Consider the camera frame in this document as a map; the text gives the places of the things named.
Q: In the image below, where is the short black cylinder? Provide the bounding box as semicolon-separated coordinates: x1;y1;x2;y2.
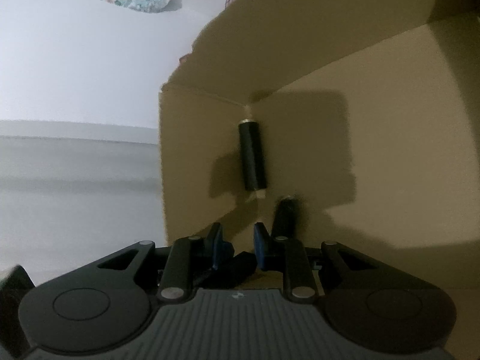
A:
271;195;306;239

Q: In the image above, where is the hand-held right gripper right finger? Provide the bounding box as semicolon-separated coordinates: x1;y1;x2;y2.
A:
253;222;387;304

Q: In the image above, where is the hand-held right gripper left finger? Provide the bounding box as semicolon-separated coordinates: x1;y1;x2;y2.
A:
97;222;235;303

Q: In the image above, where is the long black cylinder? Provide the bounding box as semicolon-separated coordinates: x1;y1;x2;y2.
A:
238;118;268;200

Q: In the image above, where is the brown cardboard box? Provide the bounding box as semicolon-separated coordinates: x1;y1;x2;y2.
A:
157;0;475;346

